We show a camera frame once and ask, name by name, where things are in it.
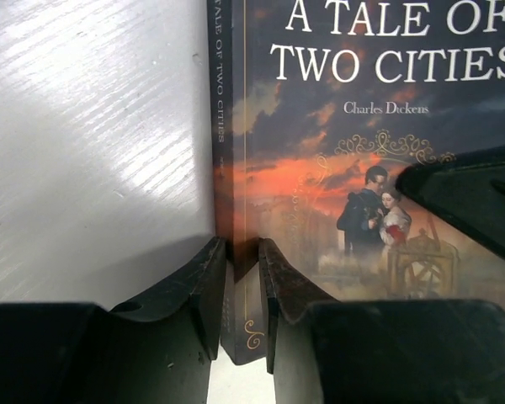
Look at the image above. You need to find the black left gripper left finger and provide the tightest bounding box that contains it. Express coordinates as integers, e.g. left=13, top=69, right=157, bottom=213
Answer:
left=0, top=237, right=226, bottom=403

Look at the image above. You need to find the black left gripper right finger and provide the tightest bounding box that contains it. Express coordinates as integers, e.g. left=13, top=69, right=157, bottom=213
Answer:
left=258, top=239, right=505, bottom=403

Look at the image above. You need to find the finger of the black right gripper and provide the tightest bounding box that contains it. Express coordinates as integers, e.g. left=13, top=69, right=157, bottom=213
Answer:
left=396, top=145, right=505, bottom=260

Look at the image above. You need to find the Tale of Two Cities book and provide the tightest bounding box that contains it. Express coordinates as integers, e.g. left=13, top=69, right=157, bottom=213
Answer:
left=207, top=1, right=505, bottom=365

